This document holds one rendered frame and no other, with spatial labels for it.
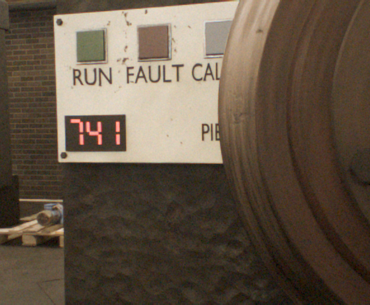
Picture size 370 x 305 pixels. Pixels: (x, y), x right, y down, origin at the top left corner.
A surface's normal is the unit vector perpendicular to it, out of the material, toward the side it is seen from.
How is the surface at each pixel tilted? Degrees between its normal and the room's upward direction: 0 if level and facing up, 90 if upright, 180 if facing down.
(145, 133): 90
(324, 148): 90
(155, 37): 90
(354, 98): 90
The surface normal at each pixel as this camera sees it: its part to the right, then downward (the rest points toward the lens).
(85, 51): -0.29, 0.05
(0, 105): 0.89, -0.01
